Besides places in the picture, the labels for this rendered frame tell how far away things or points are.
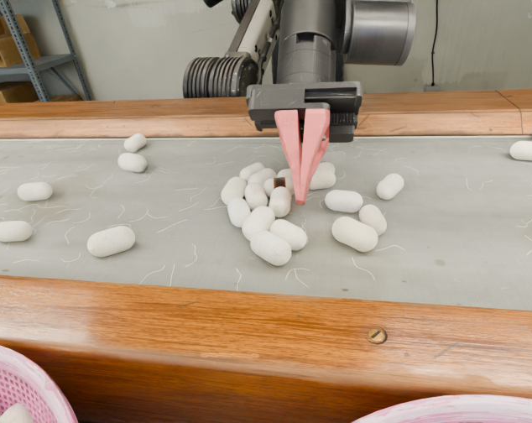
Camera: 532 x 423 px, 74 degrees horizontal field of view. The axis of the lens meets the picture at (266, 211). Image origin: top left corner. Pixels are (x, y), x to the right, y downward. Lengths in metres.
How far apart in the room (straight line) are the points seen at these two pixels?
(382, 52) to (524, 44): 2.21
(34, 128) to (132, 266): 0.41
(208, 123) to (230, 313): 0.36
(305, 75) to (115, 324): 0.25
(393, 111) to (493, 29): 2.02
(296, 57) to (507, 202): 0.23
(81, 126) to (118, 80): 2.25
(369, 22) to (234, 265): 0.25
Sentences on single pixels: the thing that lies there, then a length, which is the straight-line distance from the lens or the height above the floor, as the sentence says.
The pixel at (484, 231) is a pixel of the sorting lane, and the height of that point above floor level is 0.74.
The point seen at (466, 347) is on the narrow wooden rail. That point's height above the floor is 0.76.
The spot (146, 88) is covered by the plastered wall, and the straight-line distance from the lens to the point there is 2.78.
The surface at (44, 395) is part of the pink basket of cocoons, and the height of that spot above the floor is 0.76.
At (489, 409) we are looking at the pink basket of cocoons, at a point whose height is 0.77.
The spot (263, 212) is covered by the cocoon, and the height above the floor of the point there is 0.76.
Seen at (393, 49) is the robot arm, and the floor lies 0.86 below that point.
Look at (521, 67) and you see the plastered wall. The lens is 2.62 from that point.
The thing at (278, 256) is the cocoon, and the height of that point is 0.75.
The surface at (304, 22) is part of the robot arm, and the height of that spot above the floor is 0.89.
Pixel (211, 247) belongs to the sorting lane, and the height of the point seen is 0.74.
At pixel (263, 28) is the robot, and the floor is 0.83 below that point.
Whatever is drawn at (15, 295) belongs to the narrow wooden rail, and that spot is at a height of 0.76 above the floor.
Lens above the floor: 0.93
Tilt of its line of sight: 34 degrees down
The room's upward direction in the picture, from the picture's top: 5 degrees counter-clockwise
